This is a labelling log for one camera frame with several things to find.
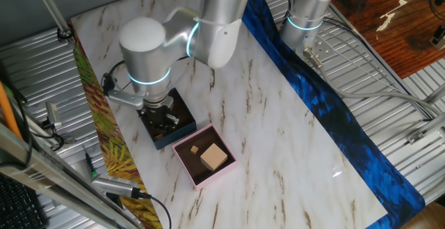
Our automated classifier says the orange pole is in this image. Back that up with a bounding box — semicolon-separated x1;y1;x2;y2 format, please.
0;80;24;140

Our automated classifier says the grey metal rod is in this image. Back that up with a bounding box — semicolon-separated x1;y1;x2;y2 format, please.
29;0;72;35

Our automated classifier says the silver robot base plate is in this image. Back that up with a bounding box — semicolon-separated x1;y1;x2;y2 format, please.
295;30;337;63

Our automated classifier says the brown wood pattern board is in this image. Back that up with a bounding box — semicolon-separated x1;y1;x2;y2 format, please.
330;0;445;80

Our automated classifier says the large wooden cube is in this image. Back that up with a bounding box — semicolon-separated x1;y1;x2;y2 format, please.
199;142;229;172

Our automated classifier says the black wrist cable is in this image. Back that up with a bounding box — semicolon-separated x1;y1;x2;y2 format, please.
106;59;133;93

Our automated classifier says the silver ribbed camera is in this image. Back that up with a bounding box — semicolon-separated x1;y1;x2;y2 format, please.
90;173;140;199

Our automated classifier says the small grey device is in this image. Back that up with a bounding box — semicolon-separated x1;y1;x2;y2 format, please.
429;24;445;51

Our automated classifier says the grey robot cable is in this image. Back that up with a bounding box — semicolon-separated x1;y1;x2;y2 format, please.
302;47;443;118

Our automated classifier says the yellow green painted cloth strip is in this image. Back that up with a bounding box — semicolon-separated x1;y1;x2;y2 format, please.
68;22;164;229

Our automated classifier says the aluminium frame beam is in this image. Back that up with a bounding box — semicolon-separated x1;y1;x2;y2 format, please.
0;121;142;229

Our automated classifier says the aluminium rail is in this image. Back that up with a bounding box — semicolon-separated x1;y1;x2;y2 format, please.
422;81;445;105
405;112;445;145

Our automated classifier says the black keyboard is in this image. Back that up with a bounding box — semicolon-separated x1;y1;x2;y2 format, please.
0;172;49;229

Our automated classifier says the dark blue cardboard box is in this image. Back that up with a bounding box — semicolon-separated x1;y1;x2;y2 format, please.
137;87;197;151

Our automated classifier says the pink cardboard box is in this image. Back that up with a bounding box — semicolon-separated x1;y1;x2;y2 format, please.
172;123;238;192

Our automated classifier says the black rod base knob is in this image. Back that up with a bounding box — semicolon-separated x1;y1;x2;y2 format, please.
56;27;74;43

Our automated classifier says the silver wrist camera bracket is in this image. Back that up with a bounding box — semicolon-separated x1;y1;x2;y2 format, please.
106;89;147;111

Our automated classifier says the blue painted cloth strip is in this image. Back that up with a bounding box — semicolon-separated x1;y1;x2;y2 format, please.
241;0;426;229

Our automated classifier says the black camera cable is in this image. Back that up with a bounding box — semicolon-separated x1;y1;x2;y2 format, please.
137;189;173;229

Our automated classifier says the white marble pattern mat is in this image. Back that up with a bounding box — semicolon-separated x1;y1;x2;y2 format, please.
70;0;389;229

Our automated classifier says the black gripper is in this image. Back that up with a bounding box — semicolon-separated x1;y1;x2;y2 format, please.
138;100;181;138

